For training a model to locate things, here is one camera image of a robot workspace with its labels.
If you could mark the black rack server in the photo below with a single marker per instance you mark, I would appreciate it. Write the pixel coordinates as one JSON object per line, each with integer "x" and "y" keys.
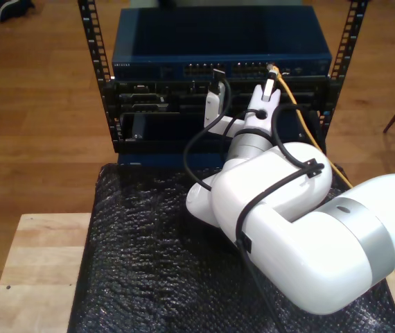
{"x": 169, "y": 97}

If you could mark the black bubble wrap mat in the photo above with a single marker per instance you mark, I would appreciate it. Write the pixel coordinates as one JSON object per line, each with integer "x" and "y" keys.
{"x": 149, "y": 277}

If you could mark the dark sneaker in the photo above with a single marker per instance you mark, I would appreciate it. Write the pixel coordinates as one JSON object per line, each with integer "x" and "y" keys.
{"x": 10, "y": 8}

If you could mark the blue rack base plate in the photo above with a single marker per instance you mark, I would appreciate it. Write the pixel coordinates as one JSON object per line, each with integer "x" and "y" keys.
{"x": 166, "y": 160}

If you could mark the black perforated rack post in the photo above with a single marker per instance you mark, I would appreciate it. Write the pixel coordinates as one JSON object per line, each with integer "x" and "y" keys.
{"x": 90, "y": 40}
{"x": 353, "y": 38}

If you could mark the blue network switch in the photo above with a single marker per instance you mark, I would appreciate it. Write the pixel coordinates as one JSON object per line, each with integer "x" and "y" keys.
{"x": 183, "y": 34}

